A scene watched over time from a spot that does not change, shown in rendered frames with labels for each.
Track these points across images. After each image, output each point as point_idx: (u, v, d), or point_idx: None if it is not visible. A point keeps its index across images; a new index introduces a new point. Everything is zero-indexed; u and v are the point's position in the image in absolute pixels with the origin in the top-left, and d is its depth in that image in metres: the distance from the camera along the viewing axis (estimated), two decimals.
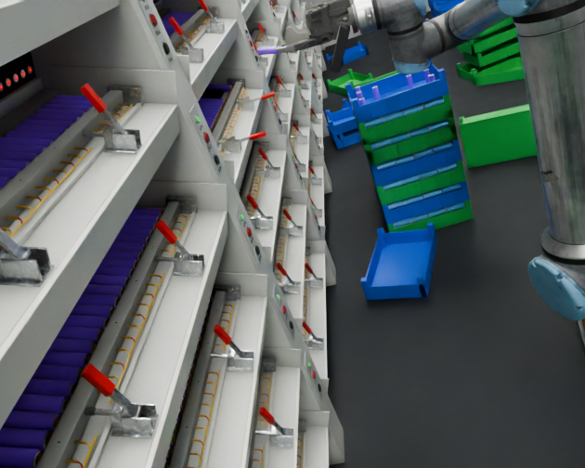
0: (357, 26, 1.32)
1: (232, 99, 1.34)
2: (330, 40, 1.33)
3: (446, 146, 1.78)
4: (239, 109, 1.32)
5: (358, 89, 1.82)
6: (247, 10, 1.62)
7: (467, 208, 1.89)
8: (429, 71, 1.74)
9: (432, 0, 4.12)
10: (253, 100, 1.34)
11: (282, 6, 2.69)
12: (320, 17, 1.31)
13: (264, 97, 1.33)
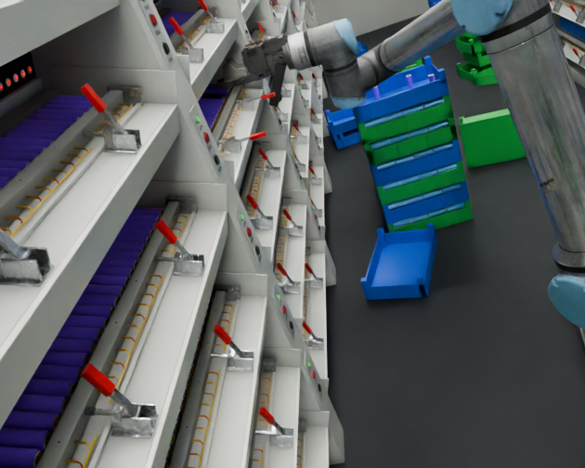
0: (292, 63, 1.35)
1: (232, 99, 1.34)
2: (266, 76, 1.36)
3: (446, 146, 1.78)
4: (239, 109, 1.32)
5: None
6: (247, 10, 1.62)
7: (467, 208, 1.89)
8: (225, 90, 1.42)
9: (432, 0, 4.12)
10: (253, 100, 1.34)
11: (282, 6, 2.69)
12: (256, 54, 1.34)
13: (264, 97, 1.33)
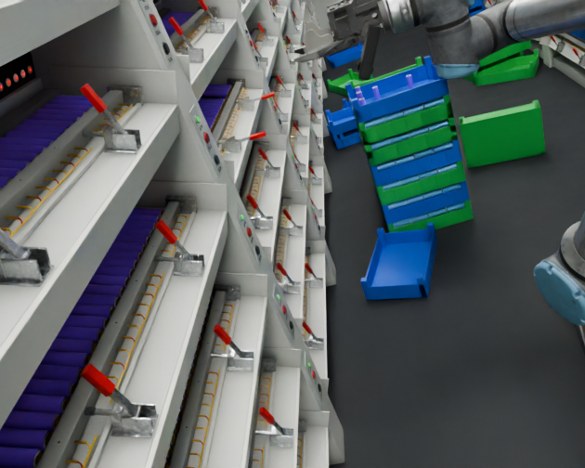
0: (390, 23, 1.09)
1: (232, 99, 1.34)
2: (357, 42, 1.11)
3: (446, 146, 1.78)
4: (239, 109, 1.32)
5: (358, 89, 1.82)
6: (247, 10, 1.62)
7: (467, 208, 1.89)
8: (225, 90, 1.42)
9: None
10: (253, 100, 1.34)
11: (282, 6, 2.69)
12: (345, 15, 1.08)
13: (264, 97, 1.33)
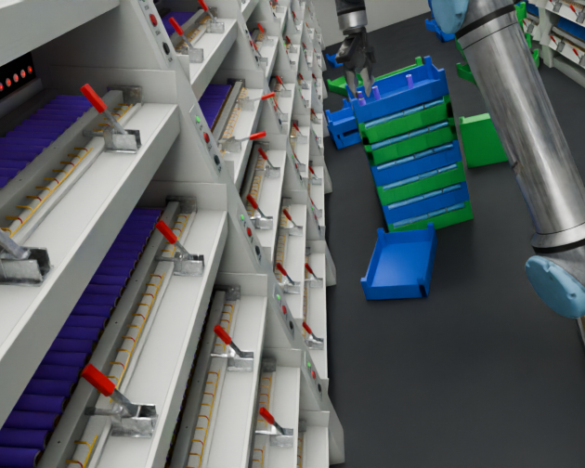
0: (344, 30, 1.67)
1: (232, 99, 1.34)
2: None
3: (446, 146, 1.78)
4: (239, 109, 1.32)
5: (223, 94, 1.39)
6: (247, 10, 1.62)
7: (467, 208, 1.89)
8: (225, 90, 1.42)
9: None
10: (253, 100, 1.34)
11: (282, 6, 2.69)
12: None
13: (264, 97, 1.33)
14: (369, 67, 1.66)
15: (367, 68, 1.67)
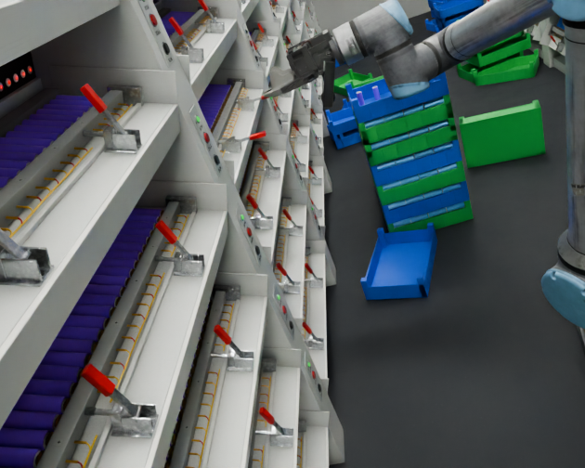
0: (343, 58, 1.25)
1: (232, 99, 1.34)
2: (316, 77, 1.27)
3: (446, 146, 1.78)
4: (239, 109, 1.32)
5: (223, 94, 1.39)
6: (247, 10, 1.62)
7: (467, 208, 1.89)
8: (225, 90, 1.42)
9: (432, 0, 4.12)
10: (253, 100, 1.34)
11: (282, 6, 2.69)
12: (302, 56, 1.25)
13: (264, 97, 1.33)
14: None
15: (297, 79, 1.34)
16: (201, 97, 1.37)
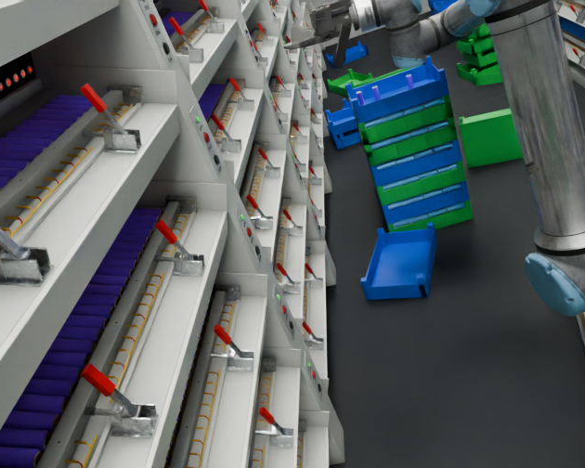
0: (358, 24, 1.42)
1: (225, 99, 1.34)
2: (332, 37, 1.43)
3: (446, 146, 1.78)
4: (230, 109, 1.32)
5: (217, 94, 1.39)
6: (247, 10, 1.62)
7: (467, 208, 1.89)
8: (219, 90, 1.42)
9: (432, 0, 4.12)
10: (242, 97, 1.33)
11: (282, 6, 2.69)
12: (323, 16, 1.41)
13: (236, 88, 1.32)
14: None
15: None
16: None
